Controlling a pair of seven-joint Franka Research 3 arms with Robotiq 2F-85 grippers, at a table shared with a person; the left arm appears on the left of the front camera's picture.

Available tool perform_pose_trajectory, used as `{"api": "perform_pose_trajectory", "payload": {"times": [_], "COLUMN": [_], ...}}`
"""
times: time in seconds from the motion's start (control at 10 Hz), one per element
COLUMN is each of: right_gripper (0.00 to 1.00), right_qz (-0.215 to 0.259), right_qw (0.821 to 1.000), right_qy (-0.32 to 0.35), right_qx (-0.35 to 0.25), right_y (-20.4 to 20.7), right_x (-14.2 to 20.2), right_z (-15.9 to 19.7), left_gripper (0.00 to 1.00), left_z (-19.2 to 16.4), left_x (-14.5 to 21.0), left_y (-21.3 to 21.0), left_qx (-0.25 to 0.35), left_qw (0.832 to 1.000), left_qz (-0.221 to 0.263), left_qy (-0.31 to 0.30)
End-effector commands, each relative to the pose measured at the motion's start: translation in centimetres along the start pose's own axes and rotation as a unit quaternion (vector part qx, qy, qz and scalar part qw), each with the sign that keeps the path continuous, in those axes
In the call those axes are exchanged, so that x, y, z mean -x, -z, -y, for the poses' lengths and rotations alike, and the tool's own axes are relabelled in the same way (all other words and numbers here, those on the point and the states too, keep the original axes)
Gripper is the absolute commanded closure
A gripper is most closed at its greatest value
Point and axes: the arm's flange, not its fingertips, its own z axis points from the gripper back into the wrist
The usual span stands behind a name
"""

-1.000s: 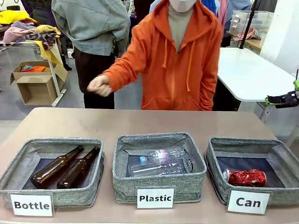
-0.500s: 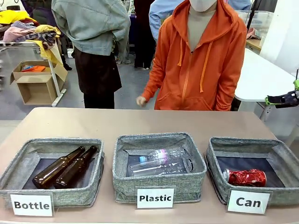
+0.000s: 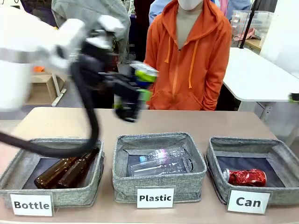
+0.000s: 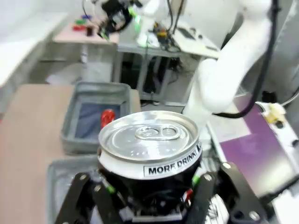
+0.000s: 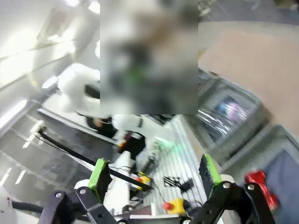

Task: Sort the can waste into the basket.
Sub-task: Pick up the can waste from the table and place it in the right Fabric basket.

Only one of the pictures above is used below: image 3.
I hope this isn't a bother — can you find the brown glass bottle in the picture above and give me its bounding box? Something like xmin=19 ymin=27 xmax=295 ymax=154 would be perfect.
xmin=34 ymin=156 xmax=80 ymax=189
xmin=57 ymin=146 xmax=100 ymax=189

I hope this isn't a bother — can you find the person in black trousers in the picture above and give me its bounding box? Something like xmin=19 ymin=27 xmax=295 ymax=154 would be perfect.
xmin=133 ymin=0 xmax=152 ymax=63

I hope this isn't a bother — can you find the clear plastic container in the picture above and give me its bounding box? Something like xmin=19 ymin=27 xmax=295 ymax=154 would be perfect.
xmin=231 ymin=10 xmax=274 ymax=41

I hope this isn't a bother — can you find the grey fabric basket Plastic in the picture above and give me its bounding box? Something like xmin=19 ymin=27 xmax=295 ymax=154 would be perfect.
xmin=112 ymin=133 xmax=207 ymax=204

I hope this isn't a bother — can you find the person in dark jacket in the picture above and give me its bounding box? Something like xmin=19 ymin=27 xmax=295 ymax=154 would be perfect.
xmin=20 ymin=0 xmax=58 ymax=28

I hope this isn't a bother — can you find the black pole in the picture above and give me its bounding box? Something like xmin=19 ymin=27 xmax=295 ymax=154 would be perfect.
xmin=240 ymin=0 xmax=261 ymax=49

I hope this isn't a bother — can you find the white Can label sign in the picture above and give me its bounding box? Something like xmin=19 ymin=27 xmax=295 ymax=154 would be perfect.
xmin=227 ymin=190 xmax=271 ymax=215

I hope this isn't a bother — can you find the white table leg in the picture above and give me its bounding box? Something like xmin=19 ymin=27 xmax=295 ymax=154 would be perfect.
xmin=51 ymin=72 xmax=67 ymax=107

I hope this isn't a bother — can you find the white Plastic label sign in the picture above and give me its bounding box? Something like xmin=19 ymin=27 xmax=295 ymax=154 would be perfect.
xmin=136 ymin=188 xmax=175 ymax=209

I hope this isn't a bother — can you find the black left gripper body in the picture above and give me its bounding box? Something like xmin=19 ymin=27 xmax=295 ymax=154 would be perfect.
xmin=79 ymin=42 xmax=141 ymax=98

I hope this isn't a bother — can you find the white side table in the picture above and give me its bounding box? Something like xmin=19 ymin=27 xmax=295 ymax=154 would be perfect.
xmin=221 ymin=47 xmax=299 ymax=147

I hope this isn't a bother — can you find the crushed red can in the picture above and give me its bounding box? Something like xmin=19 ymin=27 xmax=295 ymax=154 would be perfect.
xmin=223 ymin=168 xmax=267 ymax=187

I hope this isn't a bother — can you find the person in grey jacket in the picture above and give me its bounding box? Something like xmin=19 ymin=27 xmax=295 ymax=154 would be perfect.
xmin=51 ymin=0 xmax=131 ymax=65

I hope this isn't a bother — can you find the person in orange hoodie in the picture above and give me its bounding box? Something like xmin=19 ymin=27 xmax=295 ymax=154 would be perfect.
xmin=142 ymin=0 xmax=232 ymax=111

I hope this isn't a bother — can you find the grey fabric basket Bottle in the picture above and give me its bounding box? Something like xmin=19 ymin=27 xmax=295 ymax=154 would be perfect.
xmin=0 ymin=137 xmax=105 ymax=209

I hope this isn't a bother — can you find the clear bottle with blue cap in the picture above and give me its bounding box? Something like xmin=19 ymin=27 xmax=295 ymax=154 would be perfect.
xmin=139 ymin=147 xmax=185 ymax=162

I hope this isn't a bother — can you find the white face mask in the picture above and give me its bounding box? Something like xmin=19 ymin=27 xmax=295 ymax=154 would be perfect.
xmin=178 ymin=0 xmax=203 ymax=11

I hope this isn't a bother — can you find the thick black cable hose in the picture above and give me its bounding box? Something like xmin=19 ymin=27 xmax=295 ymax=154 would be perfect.
xmin=0 ymin=59 xmax=103 ymax=158

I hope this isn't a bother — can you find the grey fabric basket Can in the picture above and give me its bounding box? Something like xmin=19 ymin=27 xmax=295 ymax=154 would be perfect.
xmin=205 ymin=136 xmax=299 ymax=206

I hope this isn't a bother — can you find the cardboard box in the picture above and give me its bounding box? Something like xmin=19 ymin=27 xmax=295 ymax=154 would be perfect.
xmin=25 ymin=70 xmax=65 ymax=106

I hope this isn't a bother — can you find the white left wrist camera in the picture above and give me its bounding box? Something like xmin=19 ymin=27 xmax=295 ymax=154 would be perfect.
xmin=97 ymin=15 xmax=127 ymax=37

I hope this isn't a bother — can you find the clear plastic bottle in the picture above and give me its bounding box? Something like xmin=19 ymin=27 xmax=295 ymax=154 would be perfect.
xmin=128 ymin=157 xmax=195 ymax=175

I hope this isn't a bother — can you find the white Bottle label sign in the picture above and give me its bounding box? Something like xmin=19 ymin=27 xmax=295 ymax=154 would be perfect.
xmin=9 ymin=193 xmax=54 ymax=217

